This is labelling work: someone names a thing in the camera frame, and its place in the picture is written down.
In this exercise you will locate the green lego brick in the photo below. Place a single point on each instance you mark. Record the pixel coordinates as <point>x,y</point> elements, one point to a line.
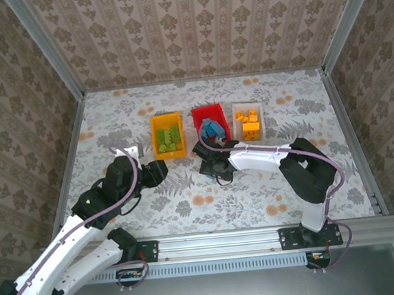
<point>172,148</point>
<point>163,149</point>
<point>163,135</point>
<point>174,134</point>

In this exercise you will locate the large blue lego brick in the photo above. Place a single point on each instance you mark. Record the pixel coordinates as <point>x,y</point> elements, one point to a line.
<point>212,129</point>

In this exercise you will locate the white plastic bin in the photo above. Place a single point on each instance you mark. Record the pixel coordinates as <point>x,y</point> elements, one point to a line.
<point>237,130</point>

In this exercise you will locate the orange hollow lego frame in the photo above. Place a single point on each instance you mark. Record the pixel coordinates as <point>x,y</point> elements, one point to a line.
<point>251,136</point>

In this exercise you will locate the yellow plastic bin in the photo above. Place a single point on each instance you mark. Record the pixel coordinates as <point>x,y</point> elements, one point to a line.
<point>155,123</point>

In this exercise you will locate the orange lego brick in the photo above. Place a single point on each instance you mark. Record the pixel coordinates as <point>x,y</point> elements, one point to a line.
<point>251,126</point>
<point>239,117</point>
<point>251,115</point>

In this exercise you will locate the red plastic bin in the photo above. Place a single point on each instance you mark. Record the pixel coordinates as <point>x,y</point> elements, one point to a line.
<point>214,111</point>

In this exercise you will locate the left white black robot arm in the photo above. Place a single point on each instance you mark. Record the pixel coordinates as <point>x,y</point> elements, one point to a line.
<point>89,260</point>

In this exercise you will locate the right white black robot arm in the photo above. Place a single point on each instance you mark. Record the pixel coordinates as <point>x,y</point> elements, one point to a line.
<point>306,172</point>

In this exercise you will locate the floral table cover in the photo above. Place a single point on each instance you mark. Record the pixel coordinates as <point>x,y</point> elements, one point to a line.
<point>224,221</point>

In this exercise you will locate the grey metal panel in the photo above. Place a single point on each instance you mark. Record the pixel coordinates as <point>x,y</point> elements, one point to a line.
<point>230,293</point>

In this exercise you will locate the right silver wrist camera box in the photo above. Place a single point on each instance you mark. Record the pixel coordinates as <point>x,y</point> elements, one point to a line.
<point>219,141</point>

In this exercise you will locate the aluminium table side rail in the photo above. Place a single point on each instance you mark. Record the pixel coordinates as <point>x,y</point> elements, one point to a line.
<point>352,140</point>
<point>68,165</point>

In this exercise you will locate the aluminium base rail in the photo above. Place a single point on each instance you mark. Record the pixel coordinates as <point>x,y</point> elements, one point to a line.
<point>219,244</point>

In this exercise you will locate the aluminium table back rail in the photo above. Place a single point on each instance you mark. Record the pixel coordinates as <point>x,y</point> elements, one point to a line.
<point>143,84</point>

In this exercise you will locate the aluminium frame post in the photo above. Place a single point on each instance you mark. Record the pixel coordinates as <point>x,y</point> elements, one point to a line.
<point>46,46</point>
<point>348,20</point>

